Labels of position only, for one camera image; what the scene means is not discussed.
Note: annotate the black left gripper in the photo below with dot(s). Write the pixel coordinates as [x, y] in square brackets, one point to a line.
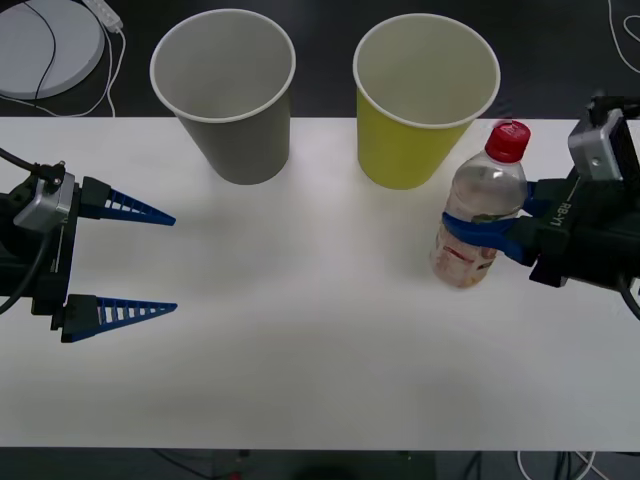
[56, 280]

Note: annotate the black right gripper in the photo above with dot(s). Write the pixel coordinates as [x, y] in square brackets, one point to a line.
[595, 235]

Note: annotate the clear bottle with red cap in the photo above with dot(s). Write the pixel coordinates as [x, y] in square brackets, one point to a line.
[482, 190]

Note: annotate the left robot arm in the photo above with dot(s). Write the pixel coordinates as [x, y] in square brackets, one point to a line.
[42, 205]

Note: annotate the yellow-green plastic bin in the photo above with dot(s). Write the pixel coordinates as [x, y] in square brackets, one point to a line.
[405, 150]

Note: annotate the grey plastic bin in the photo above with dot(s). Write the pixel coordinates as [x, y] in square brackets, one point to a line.
[240, 145]

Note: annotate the white round stand base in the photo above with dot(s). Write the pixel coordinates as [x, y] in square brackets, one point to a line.
[30, 45]

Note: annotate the white power strip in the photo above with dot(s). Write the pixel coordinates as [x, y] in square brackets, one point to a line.
[106, 12]

